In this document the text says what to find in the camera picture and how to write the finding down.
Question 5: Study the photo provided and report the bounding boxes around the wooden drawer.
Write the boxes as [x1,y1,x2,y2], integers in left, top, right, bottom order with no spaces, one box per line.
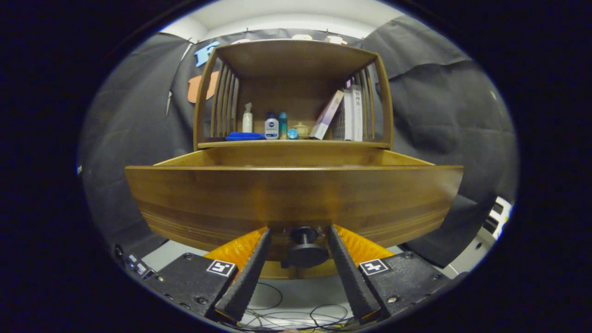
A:
[125,147,464,262]

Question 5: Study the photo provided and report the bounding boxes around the purple cover book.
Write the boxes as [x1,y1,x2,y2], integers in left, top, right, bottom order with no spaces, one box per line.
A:
[309,90,345,140]

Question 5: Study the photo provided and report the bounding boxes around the white book patterned cover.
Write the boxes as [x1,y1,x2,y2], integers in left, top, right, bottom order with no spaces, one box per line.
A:
[333,90,353,141]

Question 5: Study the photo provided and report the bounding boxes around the wooden cabinet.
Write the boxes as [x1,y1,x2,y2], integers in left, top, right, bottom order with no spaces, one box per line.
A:
[193,39,395,280]

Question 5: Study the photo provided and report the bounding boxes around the tangled black floor cables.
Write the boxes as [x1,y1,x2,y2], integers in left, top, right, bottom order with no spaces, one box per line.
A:
[240,280,370,333]

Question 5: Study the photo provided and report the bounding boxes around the black round drawer knob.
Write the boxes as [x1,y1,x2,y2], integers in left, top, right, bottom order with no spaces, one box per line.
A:
[281,226,330,269]

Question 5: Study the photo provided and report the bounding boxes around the black backdrop cloth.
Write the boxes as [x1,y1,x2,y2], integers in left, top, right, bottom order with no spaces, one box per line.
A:
[79,16,518,269]

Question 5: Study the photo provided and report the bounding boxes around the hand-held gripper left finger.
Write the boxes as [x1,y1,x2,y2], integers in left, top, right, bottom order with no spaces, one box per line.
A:
[142,227,272,323]

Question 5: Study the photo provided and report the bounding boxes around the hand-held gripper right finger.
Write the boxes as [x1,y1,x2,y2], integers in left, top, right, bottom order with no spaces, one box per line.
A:
[327,224,468,324]

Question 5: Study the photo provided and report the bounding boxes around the black device box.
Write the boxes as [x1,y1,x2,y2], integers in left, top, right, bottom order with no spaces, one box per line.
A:
[113,244,158,281]

